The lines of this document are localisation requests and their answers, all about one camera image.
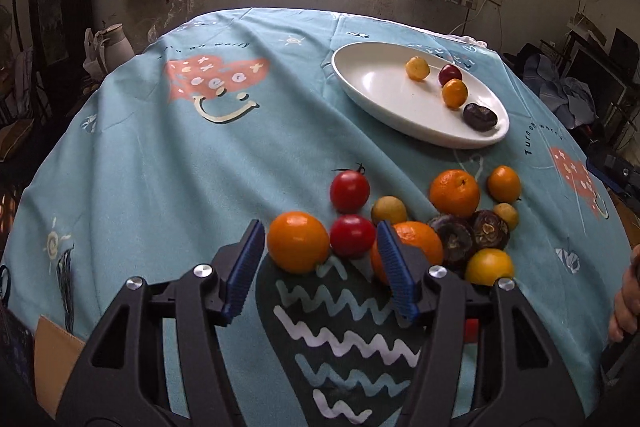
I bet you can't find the light blue printed tablecloth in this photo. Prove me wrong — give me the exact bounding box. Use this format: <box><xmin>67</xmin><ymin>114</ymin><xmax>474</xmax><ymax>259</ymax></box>
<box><xmin>0</xmin><ymin>8</ymin><xmax>633</xmax><ymax>427</ymax></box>

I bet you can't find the brown cardboard piece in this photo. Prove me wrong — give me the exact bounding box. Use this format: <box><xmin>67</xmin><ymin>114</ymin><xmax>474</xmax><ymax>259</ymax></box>
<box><xmin>34</xmin><ymin>314</ymin><xmax>87</xmax><ymax>420</ymax></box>

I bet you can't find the small orange kumquat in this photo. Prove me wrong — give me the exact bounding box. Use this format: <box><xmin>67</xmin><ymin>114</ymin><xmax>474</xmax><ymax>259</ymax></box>
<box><xmin>487</xmin><ymin>165</ymin><xmax>522</xmax><ymax>202</ymax></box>
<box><xmin>442</xmin><ymin>79</ymin><xmax>469</xmax><ymax>108</ymax></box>

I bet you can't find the orange mandarin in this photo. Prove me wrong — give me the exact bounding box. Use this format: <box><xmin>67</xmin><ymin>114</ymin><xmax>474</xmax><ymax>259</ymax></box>
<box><xmin>370</xmin><ymin>221</ymin><xmax>445</xmax><ymax>285</ymax></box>
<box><xmin>429</xmin><ymin>169</ymin><xmax>481</xmax><ymax>218</ymax></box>

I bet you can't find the dark brown passion fruit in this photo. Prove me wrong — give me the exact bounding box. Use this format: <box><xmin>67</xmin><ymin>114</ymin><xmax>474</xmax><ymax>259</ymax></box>
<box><xmin>469</xmin><ymin>210</ymin><xmax>511</xmax><ymax>252</ymax></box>
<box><xmin>428</xmin><ymin>214</ymin><xmax>476</xmax><ymax>269</ymax></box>

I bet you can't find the small yellow orange fruit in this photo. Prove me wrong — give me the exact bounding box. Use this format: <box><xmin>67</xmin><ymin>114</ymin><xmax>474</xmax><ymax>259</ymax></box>
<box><xmin>404</xmin><ymin>56</ymin><xmax>431</xmax><ymax>82</ymax></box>

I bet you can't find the white oval plate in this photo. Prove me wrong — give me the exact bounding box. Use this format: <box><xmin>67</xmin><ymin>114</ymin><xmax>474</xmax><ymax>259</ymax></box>
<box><xmin>331</xmin><ymin>42</ymin><xmax>511</xmax><ymax>150</ymax></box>

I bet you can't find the dark purple wrinkled fruit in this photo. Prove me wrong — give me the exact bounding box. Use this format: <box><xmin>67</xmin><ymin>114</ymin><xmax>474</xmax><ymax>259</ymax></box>
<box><xmin>462</xmin><ymin>103</ymin><xmax>497</xmax><ymax>132</ymax></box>

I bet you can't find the olive yellow round fruit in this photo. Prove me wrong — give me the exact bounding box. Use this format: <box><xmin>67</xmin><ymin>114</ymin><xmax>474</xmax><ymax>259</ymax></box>
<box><xmin>371</xmin><ymin>196</ymin><xmax>408</xmax><ymax>228</ymax></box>

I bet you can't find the pile of blue clothes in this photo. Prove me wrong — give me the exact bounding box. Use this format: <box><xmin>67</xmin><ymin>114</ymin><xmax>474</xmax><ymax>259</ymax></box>
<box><xmin>520</xmin><ymin>52</ymin><xmax>598</xmax><ymax>128</ymax></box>

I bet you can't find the white cloth under tablecloth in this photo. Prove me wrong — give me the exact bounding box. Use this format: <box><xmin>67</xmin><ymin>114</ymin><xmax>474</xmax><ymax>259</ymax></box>
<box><xmin>420</xmin><ymin>27</ymin><xmax>488</xmax><ymax>48</ymax></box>

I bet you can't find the black speaker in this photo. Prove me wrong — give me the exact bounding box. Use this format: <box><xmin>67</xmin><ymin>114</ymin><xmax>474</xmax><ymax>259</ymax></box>
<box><xmin>610</xmin><ymin>28</ymin><xmax>640</xmax><ymax>68</ymax></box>

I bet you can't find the person's right hand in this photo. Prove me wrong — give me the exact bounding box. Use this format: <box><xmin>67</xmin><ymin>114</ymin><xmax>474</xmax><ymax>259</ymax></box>
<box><xmin>608</xmin><ymin>246</ymin><xmax>640</xmax><ymax>343</ymax></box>

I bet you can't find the yellow round citrus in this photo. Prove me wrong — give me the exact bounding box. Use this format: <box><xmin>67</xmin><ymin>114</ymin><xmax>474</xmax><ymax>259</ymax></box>
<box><xmin>465</xmin><ymin>248</ymin><xmax>516</xmax><ymax>287</ymax></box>

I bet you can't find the white plastic bag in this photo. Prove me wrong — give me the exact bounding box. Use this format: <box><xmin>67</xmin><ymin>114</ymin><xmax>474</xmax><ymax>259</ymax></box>
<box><xmin>82</xmin><ymin>29</ymin><xmax>108</xmax><ymax>80</ymax></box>

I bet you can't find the dark red plum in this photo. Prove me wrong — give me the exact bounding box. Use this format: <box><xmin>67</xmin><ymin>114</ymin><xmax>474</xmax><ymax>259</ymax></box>
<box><xmin>438</xmin><ymin>64</ymin><xmax>463</xmax><ymax>86</ymax></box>

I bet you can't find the large smooth orange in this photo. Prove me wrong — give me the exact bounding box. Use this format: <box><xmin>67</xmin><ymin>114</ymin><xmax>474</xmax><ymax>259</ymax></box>
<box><xmin>267</xmin><ymin>211</ymin><xmax>331</xmax><ymax>275</ymax></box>

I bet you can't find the black monitor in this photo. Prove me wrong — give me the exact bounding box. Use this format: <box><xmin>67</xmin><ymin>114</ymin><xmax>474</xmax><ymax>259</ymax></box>
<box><xmin>570</xmin><ymin>42</ymin><xmax>631</xmax><ymax>118</ymax></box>

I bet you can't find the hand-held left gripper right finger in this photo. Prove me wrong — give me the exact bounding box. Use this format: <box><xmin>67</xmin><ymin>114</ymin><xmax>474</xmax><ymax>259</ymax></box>
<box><xmin>376</xmin><ymin>220</ymin><xmax>583</xmax><ymax>427</ymax></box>

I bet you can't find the white thermos kettle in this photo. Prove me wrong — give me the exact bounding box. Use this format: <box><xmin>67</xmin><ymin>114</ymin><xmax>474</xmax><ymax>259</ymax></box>
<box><xmin>92</xmin><ymin>23</ymin><xmax>136</xmax><ymax>72</ymax></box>

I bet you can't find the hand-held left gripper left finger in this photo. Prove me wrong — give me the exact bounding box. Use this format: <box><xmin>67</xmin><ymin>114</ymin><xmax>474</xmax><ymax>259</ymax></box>
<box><xmin>56</xmin><ymin>219</ymin><xmax>266</xmax><ymax>427</ymax></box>

